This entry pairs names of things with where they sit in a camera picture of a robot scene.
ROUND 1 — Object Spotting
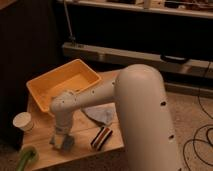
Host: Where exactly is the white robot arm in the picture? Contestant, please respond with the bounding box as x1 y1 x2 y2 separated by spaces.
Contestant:
50 64 183 171

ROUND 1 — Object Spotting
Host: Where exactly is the wooden table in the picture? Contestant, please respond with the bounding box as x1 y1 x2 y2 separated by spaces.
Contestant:
23 96 123 171

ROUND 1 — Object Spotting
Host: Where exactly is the striped dark cloth roll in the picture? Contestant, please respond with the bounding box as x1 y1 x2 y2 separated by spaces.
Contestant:
90 127 113 151

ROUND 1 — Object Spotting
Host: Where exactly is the grey folded cloth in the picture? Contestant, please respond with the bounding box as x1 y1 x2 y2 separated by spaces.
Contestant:
81 105 116 125

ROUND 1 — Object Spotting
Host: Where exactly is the green curved object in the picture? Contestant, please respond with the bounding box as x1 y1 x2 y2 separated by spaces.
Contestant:
16 146 39 171

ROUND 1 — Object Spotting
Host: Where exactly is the white paper cup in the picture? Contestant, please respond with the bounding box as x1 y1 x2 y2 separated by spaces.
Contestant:
13 112 34 132

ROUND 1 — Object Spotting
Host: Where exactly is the yellow plastic tray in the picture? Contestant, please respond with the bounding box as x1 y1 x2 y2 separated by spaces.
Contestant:
26 59 101 113

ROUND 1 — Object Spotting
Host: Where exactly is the grey metal shelf rack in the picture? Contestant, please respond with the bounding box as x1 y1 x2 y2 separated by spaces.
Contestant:
56 0 213 98

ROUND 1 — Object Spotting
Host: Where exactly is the black handle on shelf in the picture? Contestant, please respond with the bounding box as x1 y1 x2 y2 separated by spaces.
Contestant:
160 55 189 64

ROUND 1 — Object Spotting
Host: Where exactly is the black cable on floor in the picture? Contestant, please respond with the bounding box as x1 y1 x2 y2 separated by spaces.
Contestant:
182 61 213 168

